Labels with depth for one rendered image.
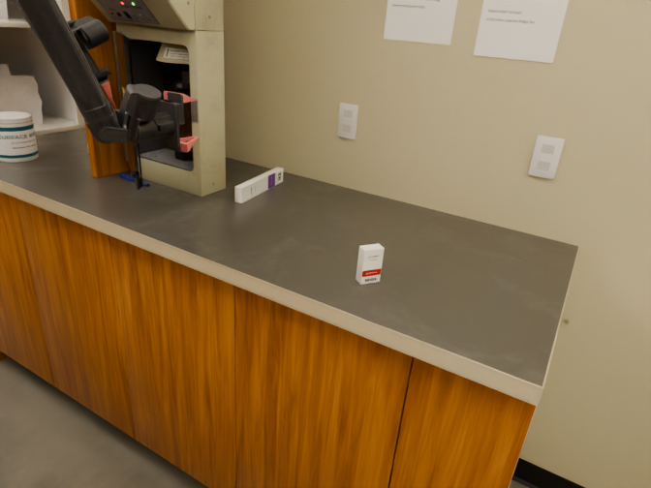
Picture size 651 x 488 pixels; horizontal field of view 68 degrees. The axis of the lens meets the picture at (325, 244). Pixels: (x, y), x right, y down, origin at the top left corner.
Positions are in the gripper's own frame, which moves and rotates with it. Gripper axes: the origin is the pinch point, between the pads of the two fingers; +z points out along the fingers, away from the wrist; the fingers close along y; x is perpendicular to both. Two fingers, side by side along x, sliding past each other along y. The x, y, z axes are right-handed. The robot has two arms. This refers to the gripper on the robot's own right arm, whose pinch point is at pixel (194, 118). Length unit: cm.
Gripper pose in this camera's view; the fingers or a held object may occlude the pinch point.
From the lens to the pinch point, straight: 131.6
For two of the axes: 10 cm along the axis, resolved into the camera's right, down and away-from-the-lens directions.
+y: 0.5, -9.0, -4.3
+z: 5.2, -3.4, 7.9
